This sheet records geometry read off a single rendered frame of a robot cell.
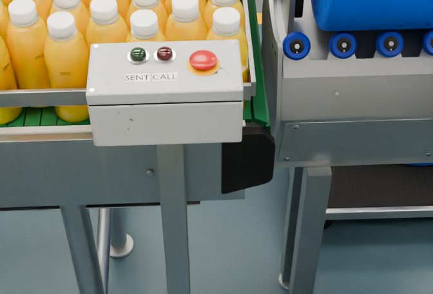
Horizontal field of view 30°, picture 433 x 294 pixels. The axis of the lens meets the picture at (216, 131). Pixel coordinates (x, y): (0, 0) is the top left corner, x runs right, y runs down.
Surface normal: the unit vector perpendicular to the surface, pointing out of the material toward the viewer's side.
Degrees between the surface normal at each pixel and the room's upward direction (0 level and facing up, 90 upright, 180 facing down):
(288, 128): 110
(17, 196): 90
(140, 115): 90
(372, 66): 52
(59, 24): 0
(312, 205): 90
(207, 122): 90
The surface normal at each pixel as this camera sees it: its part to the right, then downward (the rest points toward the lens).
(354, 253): 0.00, -0.68
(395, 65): 0.04, 0.15
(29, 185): 0.04, 0.73
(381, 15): 0.04, 0.91
